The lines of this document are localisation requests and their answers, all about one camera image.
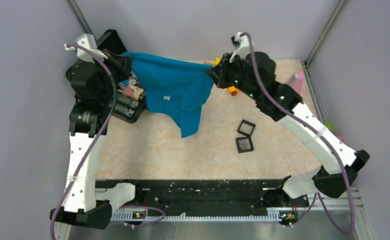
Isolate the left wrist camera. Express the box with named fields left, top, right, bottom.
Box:
left=64, top=33, right=108, bottom=63

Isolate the pink stand with tablet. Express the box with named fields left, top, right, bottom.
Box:
left=285, top=71, right=305, bottom=95

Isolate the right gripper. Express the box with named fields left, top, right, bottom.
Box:
left=207, top=52, right=261, bottom=102

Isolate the green pink toy outside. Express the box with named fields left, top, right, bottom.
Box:
left=324, top=120, right=344, bottom=141

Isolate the yellow toy car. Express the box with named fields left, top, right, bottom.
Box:
left=227, top=86, right=239, bottom=96

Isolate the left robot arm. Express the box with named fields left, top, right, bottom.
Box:
left=49, top=50, right=132, bottom=230

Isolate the small yellow brick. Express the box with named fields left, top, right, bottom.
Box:
left=214, top=57, right=221, bottom=65

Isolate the black poker chip case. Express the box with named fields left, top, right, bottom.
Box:
left=67, top=29, right=147, bottom=124

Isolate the black square frame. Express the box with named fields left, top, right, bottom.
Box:
left=237, top=119, right=256, bottom=137
left=235, top=136, right=254, bottom=154

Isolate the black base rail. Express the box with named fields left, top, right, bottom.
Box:
left=95, top=179, right=310, bottom=217

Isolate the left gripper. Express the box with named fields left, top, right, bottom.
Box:
left=92, top=48, right=132, bottom=104

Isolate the blue garment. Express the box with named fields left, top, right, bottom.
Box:
left=122, top=51, right=214, bottom=138

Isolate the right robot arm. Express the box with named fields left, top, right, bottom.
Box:
left=206, top=51, right=370, bottom=206

